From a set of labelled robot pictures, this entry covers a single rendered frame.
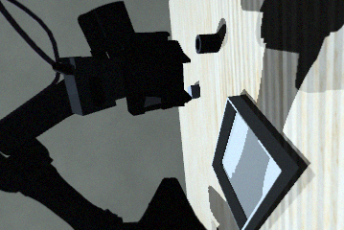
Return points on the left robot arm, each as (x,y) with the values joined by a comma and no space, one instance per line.
(86,91)

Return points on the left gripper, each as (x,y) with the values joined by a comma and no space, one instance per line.
(139,82)

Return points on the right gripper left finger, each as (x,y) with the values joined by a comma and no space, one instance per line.
(157,215)

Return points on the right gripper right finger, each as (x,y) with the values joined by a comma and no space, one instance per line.
(182,215)

